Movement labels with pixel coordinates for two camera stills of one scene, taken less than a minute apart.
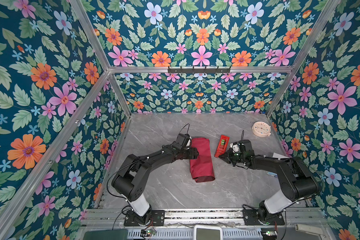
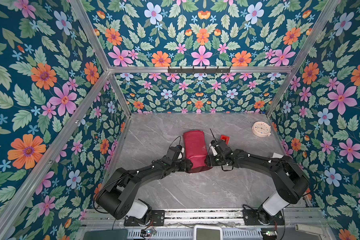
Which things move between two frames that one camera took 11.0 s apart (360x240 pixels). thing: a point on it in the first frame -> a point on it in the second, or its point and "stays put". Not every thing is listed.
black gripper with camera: [235, 148] -> [215, 153]
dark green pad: [116, 234] stays put
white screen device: [207, 232] stays put
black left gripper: [193, 153] -> [184, 168]
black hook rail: [199, 70] stays put
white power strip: [308, 229] stays put
